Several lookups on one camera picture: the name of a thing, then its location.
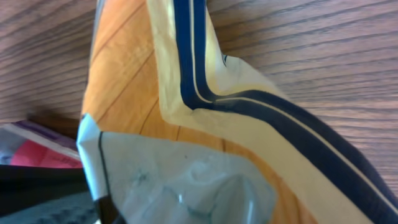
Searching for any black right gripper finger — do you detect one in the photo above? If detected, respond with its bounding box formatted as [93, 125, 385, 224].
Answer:
[1, 165, 124, 223]

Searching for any red Carefree pad pack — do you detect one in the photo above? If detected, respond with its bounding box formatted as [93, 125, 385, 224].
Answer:
[1, 120, 83, 169]

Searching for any yellow wet wipes pack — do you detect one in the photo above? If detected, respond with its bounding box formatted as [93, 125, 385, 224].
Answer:
[77, 0, 397, 223]

